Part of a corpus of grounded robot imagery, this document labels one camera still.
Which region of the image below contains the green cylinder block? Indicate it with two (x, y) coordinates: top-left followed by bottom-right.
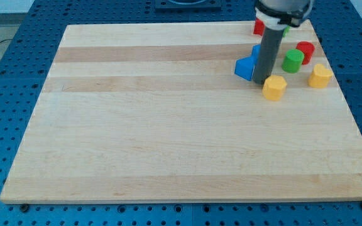
(282, 49), (305, 73)

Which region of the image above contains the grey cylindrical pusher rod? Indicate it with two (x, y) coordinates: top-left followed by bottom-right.
(252, 27), (285, 85)

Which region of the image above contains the yellow heart block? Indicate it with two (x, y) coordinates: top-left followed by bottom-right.
(307, 63), (333, 89)

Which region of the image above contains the green block at top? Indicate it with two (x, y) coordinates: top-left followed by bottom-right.
(283, 26), (290, 37)

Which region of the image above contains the yellow hexagon block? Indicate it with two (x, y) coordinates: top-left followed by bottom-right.
(262, 75), (287, 101)

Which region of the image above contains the blue block behind rod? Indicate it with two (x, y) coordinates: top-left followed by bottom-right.
(251, 44), (261, 64)

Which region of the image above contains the blue pentagon block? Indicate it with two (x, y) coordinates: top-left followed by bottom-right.
(234, 56), (256, 81)

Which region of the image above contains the wooden board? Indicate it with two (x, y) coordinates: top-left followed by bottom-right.
(0, 21), (362, 204)

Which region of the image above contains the red cylinder block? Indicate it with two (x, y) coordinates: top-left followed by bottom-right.
(296, 41), (315, 65)

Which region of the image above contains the red block at top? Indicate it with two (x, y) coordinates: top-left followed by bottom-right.
(253, 18), (265, 36)

